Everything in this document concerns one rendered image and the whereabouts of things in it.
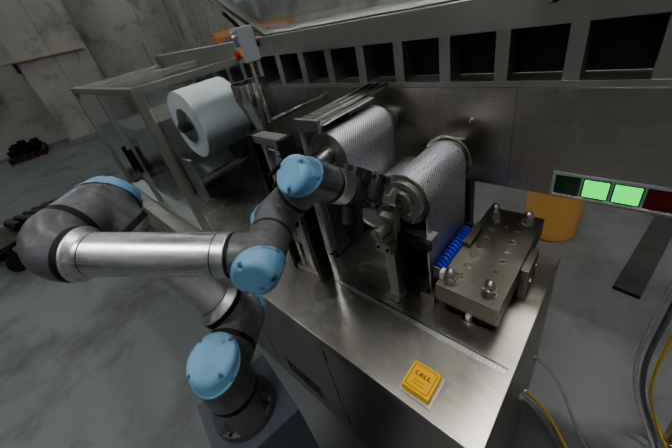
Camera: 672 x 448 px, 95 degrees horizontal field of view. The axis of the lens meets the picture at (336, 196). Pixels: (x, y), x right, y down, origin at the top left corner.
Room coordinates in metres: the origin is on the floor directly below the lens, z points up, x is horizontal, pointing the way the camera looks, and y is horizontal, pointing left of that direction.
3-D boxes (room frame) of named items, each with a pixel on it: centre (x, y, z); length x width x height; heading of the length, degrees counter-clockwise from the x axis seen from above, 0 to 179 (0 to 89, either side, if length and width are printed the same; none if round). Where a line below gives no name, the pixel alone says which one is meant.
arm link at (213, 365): (0.44, 0.34, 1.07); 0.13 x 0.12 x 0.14; 170
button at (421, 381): (0.39, -0.10, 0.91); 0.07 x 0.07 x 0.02; 41
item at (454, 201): (0.70, -0.30, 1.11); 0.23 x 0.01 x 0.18; 131
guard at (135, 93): (1.86, 0.83, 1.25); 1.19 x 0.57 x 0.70; 41
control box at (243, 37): (1.10, 0.17, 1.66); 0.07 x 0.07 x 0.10; 29
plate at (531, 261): (0.58, -0.48, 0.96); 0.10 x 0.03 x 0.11; 131
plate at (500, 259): (0.64, -0.41, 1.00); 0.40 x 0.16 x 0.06; 131
